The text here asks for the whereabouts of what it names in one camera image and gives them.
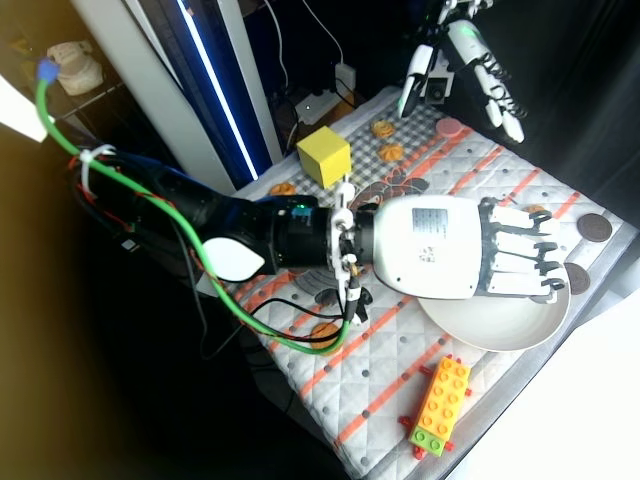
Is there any green cable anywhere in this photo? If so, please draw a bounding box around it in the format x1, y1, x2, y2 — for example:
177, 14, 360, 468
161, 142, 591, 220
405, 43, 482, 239
34, 57, 354, 357

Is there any white power strip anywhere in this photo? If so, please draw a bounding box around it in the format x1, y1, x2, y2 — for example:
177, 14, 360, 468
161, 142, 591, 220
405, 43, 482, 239
294, 92, 346, 126

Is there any white cable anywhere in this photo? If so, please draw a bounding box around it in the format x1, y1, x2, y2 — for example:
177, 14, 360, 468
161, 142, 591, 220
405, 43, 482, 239
299, 0, 347, 66

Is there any white post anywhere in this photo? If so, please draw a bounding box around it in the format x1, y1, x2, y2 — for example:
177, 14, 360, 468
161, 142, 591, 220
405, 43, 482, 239
69, 0, 237, 196

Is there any yellow foam cube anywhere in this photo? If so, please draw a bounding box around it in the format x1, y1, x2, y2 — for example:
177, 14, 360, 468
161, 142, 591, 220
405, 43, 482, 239
295, 125, 352, 190

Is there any grey quilt with bear print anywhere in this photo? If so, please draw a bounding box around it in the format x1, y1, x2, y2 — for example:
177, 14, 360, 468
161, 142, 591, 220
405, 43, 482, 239
232, 85, 626, 480

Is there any white round plate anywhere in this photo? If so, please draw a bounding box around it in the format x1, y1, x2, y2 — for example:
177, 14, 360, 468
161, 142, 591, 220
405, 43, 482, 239
415, 264, 572, 353

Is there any orange toy brick train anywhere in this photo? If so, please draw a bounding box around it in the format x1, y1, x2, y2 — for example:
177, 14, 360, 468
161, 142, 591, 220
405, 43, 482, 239
398, 354, 474, 460

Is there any black cable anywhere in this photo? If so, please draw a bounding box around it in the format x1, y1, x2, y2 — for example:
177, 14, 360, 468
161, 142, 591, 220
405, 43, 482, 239
199, 272, 351, 361

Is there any dark chocolate sandwich cookie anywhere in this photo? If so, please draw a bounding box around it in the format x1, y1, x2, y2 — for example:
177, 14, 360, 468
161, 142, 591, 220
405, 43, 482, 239
564, 262, 592, 295
576, 213, 613, 244

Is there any blue lit panel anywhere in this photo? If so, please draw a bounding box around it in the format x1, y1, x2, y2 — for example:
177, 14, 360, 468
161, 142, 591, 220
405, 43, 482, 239
134, 0, 285, 184

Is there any white plug adapter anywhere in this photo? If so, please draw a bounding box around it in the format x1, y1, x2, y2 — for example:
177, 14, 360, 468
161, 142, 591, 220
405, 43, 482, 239
333, 62, 357, 91

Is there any round orange cracker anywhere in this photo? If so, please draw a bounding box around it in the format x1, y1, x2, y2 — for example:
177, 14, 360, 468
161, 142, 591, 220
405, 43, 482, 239
309, 322, 342, 357

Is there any grey shelf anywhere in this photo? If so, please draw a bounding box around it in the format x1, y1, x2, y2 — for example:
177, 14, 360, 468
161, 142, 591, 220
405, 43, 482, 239
49, 74, 126, 151

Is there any white lumpy object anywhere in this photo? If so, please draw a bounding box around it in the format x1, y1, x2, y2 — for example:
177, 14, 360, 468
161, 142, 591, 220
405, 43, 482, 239
46, 41, 105, 96

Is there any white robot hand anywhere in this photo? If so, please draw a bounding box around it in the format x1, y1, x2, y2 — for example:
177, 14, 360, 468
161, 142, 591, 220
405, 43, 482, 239
372, 194, 570, 305
398, 18, 527, 145

